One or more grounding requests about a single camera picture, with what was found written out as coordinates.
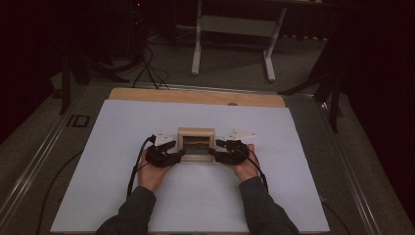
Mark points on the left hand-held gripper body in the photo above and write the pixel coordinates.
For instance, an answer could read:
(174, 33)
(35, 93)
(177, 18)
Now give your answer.
(158, 155)

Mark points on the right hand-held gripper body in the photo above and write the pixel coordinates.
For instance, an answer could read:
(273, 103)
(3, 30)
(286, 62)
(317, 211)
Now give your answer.
(235, 153)

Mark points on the light wooden block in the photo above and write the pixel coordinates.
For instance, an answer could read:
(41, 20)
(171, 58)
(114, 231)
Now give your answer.
(195, 133)

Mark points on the person's right hand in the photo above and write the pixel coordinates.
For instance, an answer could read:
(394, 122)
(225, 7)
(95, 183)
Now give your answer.
(248, 169)

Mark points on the person's left hand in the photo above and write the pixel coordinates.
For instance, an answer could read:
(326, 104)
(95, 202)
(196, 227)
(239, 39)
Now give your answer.
(150, 176)

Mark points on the black metal stand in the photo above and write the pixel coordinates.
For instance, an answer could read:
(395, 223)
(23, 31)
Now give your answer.
(65, 91)
(334, 107)

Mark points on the dark red curtain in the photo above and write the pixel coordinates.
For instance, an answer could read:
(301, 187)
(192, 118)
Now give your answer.
(385, 98)
(19, 65)

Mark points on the metal floor rail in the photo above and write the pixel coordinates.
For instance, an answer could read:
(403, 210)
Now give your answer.
(352, 182)
(195, 87)
(32, 166)

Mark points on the white metal desk frame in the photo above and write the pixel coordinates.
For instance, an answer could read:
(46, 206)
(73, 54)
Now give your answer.
(235, 26)

